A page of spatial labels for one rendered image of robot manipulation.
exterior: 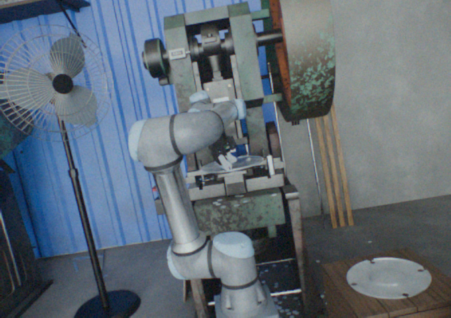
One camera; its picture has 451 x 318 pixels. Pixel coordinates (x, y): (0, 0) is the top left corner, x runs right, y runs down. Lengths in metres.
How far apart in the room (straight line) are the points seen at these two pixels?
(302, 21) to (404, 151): 2.04
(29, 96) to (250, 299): 1.42
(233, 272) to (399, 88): 2.40
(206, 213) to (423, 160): 2.13
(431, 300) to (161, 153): 0.99
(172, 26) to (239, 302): 1.19
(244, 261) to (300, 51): 0.80
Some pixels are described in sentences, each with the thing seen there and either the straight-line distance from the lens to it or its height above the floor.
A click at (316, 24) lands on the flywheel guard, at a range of 1.54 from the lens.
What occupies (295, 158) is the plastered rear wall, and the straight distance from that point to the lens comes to 3.14.
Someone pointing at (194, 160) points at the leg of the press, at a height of 0.77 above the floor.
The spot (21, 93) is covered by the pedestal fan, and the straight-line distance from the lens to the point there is 2.07.
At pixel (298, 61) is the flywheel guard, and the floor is 1.18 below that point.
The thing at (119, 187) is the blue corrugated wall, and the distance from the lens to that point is 3.26.
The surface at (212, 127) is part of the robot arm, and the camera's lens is 1.05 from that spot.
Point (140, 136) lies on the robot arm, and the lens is 1.06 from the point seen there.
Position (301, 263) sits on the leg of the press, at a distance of 1.80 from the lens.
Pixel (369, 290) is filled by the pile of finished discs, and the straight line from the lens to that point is 1.53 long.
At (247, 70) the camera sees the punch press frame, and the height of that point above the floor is 1.19.
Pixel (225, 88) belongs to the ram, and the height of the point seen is 1.13.
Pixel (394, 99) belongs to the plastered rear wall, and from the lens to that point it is 3.29.
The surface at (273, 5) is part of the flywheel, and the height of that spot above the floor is 1.51.
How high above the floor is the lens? 1.13
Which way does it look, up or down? 9 degrees down
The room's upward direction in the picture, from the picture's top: 10 degrees counter-clockwise
